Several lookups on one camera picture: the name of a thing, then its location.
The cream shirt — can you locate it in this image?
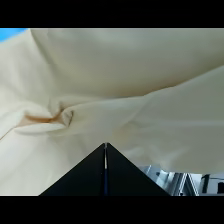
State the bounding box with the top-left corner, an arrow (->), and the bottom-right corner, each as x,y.
0,28 -> 224,197

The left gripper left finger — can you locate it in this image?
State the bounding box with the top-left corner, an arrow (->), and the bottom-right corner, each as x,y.
39,142 -> 106,197

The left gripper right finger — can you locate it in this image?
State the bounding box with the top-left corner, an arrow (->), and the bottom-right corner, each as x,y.
106,142 -> 170,197

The silver frame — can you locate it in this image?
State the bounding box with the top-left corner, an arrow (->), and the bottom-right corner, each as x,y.
138,164 -> 224,197

